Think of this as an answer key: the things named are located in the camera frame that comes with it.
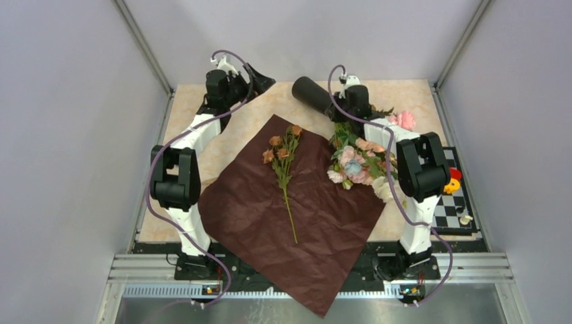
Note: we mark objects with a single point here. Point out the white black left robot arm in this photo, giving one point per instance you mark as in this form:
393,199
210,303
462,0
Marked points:
174,180

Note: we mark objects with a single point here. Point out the colourful artificial flower bunch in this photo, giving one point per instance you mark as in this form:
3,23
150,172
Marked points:
359,161

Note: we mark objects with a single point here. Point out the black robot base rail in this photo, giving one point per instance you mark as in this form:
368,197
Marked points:
364,276

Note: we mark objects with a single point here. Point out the brown small rose stem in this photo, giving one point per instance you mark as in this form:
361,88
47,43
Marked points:
280,155

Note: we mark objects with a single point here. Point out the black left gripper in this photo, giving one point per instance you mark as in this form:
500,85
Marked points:
262,84

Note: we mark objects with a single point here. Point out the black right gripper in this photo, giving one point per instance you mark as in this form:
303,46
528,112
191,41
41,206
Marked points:
332,112

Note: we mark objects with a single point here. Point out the black cylindrical vase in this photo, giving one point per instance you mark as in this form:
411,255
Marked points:
313,95

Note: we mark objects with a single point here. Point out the red paper bouquet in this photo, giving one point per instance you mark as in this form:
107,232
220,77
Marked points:
306,238

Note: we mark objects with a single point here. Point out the black white checkerboard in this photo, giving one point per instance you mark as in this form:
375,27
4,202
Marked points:
453,215

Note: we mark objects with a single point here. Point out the red yellow toy block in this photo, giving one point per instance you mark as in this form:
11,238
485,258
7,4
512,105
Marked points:
455,181

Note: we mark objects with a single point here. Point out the white toothed cable duct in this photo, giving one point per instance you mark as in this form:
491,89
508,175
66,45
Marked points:
277,293

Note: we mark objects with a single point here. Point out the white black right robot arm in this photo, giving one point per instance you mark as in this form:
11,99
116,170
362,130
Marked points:
414,162

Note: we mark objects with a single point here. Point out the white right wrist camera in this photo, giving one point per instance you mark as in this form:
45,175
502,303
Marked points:
348,81

